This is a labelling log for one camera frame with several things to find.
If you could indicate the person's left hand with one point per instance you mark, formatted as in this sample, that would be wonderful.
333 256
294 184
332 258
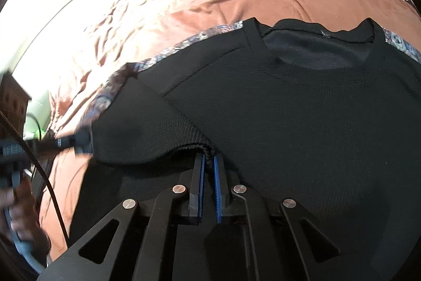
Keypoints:
18 213

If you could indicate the orange bed blanket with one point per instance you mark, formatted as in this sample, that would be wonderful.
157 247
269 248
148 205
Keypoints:
137 30

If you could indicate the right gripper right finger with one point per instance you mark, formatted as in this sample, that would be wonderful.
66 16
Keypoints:
222 190

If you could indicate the black knit sweater patterned lining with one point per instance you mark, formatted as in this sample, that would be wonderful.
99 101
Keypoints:
329 119

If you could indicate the wooden furniture piece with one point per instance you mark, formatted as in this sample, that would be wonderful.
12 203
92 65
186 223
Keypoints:
14 101

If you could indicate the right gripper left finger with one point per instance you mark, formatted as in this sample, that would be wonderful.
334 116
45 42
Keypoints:
196 190

